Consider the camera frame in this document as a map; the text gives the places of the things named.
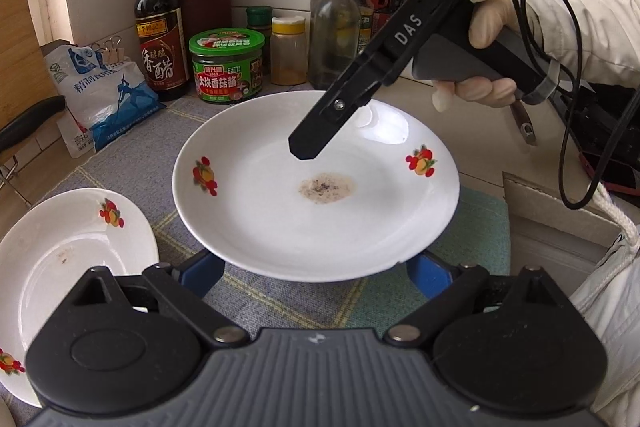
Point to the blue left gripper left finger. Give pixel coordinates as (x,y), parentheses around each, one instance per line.
(201,272)

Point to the metal binder clips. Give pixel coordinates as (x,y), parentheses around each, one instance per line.
(110,50)

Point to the dark vinegar bottle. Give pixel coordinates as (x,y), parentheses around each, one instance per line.
(160,33)

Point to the white sleeved right forearm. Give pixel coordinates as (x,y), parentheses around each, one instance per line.
(604,34)

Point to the wooden cutting board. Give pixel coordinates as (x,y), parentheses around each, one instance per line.
(24,79)

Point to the grey checked table cloth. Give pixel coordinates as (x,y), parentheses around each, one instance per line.
(139,166)

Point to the yellow lid spice jar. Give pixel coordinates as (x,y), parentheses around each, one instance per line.
(288,44)

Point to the green lid sauce jar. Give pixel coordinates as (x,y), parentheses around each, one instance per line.
(227,64)

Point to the white plate fruit pattern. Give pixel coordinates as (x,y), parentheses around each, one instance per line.
(44,255)

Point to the white gloved right hand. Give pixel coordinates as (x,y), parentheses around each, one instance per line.
(489,19)

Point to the white plate with stain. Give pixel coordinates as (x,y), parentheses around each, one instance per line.
(381,192)

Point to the green lid spice jar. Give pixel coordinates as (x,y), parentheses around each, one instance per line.
(259,18)

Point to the white blue salt bag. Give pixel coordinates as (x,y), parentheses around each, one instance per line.
(105,99)

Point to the clear bottle red cap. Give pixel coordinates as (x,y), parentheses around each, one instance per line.
(334,37)

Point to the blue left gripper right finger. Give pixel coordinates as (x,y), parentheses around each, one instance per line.
(430,274)

